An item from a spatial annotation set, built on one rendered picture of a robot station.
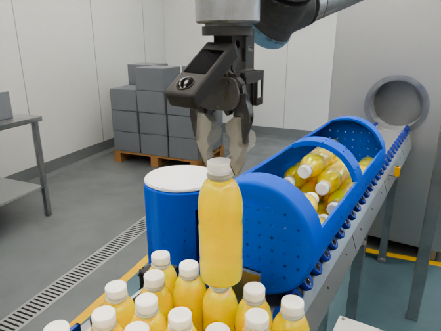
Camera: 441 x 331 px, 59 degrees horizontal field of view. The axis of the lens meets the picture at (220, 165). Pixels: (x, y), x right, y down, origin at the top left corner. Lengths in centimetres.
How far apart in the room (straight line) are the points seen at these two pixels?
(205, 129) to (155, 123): 415
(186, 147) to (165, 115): 44
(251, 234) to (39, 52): 416
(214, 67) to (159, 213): 95
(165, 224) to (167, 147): 335
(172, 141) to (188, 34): 251
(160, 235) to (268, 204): 66
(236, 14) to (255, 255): 57
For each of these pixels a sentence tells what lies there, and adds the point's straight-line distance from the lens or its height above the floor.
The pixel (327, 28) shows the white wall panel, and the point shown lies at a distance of 600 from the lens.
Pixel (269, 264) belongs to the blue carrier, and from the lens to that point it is 93.
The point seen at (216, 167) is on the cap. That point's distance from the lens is 57.
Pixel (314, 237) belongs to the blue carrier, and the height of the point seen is 113.
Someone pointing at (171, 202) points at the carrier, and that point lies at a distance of 136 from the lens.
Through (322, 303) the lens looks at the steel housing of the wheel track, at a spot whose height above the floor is 87.
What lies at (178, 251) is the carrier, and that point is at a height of 80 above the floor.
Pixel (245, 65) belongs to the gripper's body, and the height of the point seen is 150.
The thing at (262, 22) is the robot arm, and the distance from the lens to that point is 69.
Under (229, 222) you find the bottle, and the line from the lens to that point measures 59.
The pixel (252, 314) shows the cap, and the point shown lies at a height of 111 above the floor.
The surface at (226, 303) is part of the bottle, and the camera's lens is 77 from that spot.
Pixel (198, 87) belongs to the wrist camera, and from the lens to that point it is 49.
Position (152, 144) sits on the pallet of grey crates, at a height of 28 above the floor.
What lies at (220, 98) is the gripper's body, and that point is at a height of 145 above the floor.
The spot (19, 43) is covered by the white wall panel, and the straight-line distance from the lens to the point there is 467.
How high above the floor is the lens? 154
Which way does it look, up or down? 18 degrees down
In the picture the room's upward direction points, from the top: straight up
